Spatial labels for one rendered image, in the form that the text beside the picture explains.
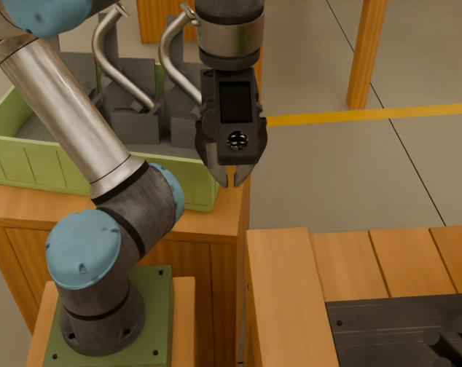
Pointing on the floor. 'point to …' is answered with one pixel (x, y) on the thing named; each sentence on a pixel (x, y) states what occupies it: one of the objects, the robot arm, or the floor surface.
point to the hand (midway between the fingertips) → (231, 183)
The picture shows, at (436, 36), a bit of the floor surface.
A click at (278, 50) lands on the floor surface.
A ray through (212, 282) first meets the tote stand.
